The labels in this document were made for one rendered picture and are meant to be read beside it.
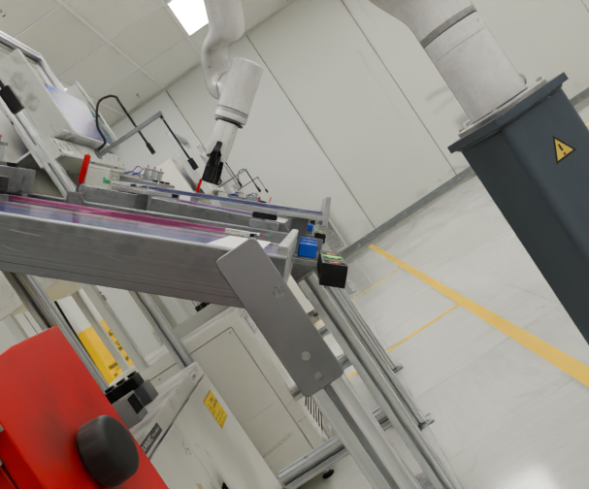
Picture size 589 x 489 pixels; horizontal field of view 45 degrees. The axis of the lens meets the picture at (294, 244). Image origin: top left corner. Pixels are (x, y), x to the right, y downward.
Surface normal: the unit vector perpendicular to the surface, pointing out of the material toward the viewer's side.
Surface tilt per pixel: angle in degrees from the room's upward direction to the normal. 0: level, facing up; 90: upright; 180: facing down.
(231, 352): 90
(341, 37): 90
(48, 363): 90
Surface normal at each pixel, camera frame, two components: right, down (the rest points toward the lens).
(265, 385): -0.02, 0.05
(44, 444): 0.83, -0.56
